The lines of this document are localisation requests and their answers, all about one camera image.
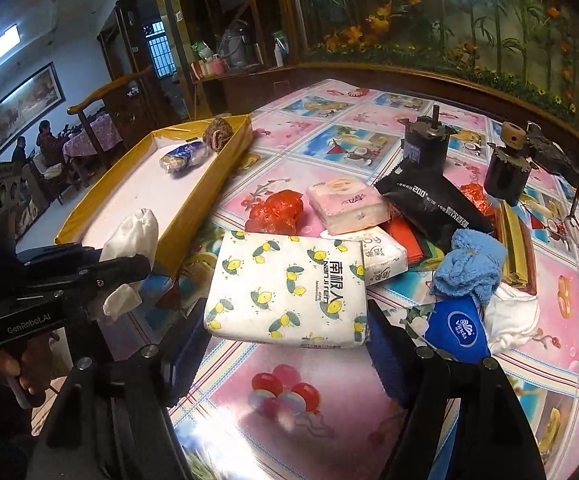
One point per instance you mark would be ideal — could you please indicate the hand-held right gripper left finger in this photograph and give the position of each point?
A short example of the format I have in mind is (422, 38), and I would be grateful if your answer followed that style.
(189, 350)

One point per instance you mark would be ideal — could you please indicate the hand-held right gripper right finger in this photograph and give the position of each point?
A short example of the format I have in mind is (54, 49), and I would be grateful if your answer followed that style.
(389, 355)

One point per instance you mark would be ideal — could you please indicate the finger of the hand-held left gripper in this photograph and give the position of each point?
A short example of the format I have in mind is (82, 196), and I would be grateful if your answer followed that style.
(119, 275)
(54, 255)

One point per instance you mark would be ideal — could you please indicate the white cloth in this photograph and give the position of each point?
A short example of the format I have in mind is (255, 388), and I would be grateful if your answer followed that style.
(132, 235)
(514, 320)

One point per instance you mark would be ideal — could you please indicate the blue tissue packet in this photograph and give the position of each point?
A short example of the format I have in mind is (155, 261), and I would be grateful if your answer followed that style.
(457, 330)

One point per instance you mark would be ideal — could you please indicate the yellow cardboard box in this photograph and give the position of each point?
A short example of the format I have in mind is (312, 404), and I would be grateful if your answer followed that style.
(194, 210)

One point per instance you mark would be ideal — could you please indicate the white tissue pack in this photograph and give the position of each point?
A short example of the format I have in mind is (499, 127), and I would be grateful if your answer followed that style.
(384, 255)

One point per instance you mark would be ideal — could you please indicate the lemon print tissue pack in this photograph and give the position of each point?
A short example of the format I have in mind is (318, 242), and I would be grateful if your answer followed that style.
(279, 290)

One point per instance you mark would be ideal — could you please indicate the red green cloth stack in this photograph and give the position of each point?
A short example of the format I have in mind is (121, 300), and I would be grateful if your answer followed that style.
(407, 240)

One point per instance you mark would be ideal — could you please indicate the blue towel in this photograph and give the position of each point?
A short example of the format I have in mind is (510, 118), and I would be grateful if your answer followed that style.
(467, 265)

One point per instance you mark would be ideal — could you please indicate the pink tissue pack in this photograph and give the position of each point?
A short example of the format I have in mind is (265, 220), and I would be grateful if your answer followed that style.
(347, 205)

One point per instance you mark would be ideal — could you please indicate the black wet wipes pack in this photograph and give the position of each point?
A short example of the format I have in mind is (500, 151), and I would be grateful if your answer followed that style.
(434, 205)

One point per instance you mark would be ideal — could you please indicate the red plastic bag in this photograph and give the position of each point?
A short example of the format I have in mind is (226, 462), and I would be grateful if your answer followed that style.
(474, 197)
(274, 212)

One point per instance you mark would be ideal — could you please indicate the yellow striped clear packet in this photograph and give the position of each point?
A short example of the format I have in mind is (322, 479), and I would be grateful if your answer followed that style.
(517, 250)

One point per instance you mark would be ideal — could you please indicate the person's left hand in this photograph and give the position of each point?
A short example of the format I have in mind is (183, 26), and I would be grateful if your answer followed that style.
(36, 365)

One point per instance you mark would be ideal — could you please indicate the printed tablecloth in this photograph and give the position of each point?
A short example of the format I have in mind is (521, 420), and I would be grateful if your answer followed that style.
(329, 410)

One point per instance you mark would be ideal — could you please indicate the dining table with floral cloth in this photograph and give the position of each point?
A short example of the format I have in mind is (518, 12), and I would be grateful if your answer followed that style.
(94, 137)

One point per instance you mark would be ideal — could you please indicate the blue white snack packet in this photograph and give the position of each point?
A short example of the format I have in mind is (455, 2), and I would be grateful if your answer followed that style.
(184, 157)

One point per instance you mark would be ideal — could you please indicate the wooden chair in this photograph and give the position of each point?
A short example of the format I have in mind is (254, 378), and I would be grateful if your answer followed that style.
(119, 110)

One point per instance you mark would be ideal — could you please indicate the brown knitted scrunchie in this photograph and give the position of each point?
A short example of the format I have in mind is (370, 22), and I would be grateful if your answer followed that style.
(218, 135)

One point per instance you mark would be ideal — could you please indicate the black motor with shaft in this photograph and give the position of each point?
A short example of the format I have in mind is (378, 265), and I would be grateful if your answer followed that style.
(424, 147)

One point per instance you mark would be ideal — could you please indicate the black motor with beige cap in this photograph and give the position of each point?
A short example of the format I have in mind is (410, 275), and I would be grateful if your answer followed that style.
(504, 175)

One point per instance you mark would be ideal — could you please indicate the pink containers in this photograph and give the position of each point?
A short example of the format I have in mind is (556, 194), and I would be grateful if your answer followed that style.
(209, 66)

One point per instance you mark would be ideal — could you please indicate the barred window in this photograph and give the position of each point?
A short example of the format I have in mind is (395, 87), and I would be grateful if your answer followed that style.
(160, 50)

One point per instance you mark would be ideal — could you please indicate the green packet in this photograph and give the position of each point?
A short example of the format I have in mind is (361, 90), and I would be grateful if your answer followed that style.
(202, 50)

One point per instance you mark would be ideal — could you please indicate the gold framed wooden pillar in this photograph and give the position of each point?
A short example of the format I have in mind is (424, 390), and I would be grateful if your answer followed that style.
(169, 35)

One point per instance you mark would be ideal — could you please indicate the grey thermos kettle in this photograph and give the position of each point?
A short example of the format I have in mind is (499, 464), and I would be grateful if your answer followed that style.
(234, 45)

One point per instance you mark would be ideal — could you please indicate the black metal part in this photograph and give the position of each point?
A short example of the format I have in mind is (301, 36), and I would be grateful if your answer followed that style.
(552, 152)

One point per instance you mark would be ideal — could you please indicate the green white bag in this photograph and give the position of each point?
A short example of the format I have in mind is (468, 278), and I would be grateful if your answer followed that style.
(280, 42)

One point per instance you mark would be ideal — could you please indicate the artificial flower glass display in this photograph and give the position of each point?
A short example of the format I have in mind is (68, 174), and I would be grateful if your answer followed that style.
(444, 25)

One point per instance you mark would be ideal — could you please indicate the framed wall painting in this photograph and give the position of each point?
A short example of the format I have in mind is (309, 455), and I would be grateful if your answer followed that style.
(21, 107)

